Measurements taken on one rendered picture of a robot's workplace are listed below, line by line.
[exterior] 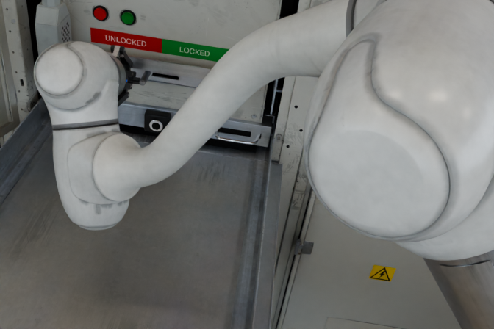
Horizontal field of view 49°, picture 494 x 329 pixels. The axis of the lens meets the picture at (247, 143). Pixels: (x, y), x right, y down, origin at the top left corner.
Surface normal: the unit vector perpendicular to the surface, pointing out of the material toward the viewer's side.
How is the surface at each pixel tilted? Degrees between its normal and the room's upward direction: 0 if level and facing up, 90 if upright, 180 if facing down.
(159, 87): 90
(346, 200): 85
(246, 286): 0
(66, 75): 56
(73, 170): 67
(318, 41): 81
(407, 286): 90
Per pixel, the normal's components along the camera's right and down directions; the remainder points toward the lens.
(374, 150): -0.52, 0.49
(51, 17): -0.03, 0.11
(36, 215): 0.12, -0.80
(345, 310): -0.10, 0.58
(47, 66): -0.22, -0.04
